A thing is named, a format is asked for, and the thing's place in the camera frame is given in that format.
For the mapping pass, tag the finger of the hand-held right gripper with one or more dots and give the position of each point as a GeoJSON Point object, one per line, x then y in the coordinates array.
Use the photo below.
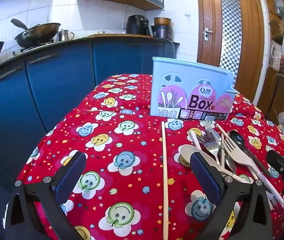
{"type": "Point", "coordinates": [278, 161]}

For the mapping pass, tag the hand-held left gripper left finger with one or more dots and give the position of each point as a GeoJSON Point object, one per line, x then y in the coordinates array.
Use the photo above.
{"type": "Point", "coordinates": [72, 175]}

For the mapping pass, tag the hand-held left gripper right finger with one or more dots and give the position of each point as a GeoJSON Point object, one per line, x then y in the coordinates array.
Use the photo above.
{"type": "Point", "coordinates": [204, 177]}

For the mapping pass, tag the cream plastic spoon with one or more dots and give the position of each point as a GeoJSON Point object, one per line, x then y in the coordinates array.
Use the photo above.
{"type": "Point", "coordinates": [189, 152]}

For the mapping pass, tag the metal fork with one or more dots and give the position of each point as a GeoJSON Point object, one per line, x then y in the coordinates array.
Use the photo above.
{"type": "Point", "coordinates": [208, 146]}
{"type": "Point", "coordinates": [213, 136]}

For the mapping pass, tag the white chopstick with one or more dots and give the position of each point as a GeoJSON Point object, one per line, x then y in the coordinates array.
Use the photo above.
{"type": "Point", "coordinates": [194, 138]}

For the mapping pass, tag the cream plastic fork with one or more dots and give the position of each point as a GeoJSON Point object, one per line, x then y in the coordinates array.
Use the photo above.
{"type": "Point", "coordinates": [237, 152]}

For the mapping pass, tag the black plastic spoon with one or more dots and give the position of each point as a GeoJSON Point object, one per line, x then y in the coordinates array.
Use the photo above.
{"type": "Point", "coordinates": [237, 138]}

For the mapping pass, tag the light blue utensil holder box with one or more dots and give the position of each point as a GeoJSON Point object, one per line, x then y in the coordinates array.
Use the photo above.
{"type": "Point", "coordinates": [172, 67]}

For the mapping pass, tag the red smiley printed tablecloth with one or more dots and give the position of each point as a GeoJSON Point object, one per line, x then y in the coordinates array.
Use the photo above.
{"type": "Point", "coordinates": [137, 140]}

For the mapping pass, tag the blue base cabinets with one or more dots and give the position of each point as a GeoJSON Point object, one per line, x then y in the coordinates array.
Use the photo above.
{"type": "Point", "coordinates": [57, 85]}

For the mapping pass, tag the gas stove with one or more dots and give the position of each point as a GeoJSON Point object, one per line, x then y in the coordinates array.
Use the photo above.
{"type": "Point", "coordinates": [35, 48]}

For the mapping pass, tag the steel kettle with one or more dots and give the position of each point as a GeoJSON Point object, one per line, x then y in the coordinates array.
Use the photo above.
{"type": "Point", "coordinates": [64, 35]}

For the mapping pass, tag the large dark wok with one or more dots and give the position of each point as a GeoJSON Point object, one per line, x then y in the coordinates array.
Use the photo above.
{"type": "Point", "coordinates": [39, 33]}

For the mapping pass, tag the wooden countertop board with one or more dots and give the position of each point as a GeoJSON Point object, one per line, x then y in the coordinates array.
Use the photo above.
{"type": "Point", "coordinates": [117, 35]}

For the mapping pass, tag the dark rice cooker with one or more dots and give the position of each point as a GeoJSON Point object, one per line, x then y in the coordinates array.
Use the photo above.
{"type": "Point", "coordinates": [162, 31]}

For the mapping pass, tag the copper brown pot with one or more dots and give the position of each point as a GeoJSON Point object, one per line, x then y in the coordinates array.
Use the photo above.
{"type": "Point", "coordinates": [162, 21]}

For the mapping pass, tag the wooden door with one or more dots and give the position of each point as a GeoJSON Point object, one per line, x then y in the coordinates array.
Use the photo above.
{"type": "Point", "coordinates": [208, 12]}

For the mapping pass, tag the black air fryer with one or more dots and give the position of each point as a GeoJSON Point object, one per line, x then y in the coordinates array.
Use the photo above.
{"type": "Point", "coordinates": [135, 25]}

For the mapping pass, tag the white wall hook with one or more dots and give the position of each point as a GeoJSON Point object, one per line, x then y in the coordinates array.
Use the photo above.
{"type": "Point", "coordinates": [187, 12]}

